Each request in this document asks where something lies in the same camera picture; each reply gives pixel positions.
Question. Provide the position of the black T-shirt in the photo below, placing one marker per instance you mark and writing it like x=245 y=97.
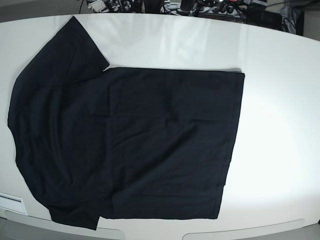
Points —
x=95 y=142

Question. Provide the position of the white label sticker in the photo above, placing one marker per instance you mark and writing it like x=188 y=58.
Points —
x=13 y=204

